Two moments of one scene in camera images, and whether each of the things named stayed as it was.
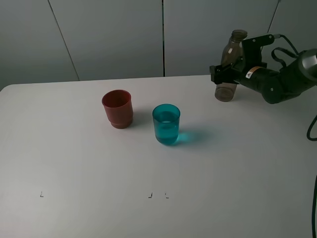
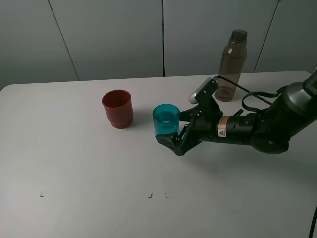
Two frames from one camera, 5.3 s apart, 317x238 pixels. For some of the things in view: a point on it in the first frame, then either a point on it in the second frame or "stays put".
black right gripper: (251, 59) -> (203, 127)
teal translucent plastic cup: (166, 119) stays put
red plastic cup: (118, 105) stays put
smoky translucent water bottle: (233, 55) stays put
